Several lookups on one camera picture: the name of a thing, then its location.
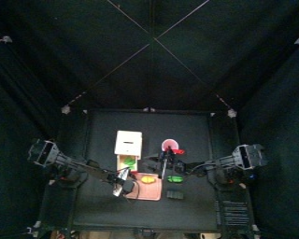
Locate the white wooden drawer cabinet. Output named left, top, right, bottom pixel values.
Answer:
left=114, top=130, right=143, bottom=157

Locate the pink cutting board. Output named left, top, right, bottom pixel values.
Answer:
left=123, top=172, right=163, bottom=202

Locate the bright green toy food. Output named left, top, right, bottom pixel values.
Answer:
left=166, top=176, right=185, bottom=184

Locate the green toy vegetable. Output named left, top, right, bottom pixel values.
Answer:
left=122, top=157, right=138, bottom=171

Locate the small black block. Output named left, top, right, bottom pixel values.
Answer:
left=166, top=190, right=186, bottom=201

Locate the white text label sticker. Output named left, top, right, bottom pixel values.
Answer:
left=219, top=200, right=253, bottom=228

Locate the pink cup with red handle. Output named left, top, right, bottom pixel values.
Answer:
left=160, top=138, right=186, bottom=156

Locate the thin diagonal cord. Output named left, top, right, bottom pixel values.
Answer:
left=64, top=0, right=213, bottom=108
left=104, top=0, right=237, bottom=113

